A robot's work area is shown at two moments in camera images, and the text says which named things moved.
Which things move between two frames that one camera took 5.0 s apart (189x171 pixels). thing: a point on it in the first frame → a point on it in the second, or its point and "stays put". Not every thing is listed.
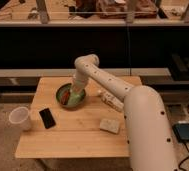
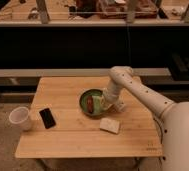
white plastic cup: x=19 y=118 stays put
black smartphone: x=47 y=118 stays put
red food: x=65 y=97 → x=90 y=104
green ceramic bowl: x=68 y=98 → x=91 y=102
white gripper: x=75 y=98 → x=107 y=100
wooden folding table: x=92 y=129 stays put
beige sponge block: x=109 y=125 stays put
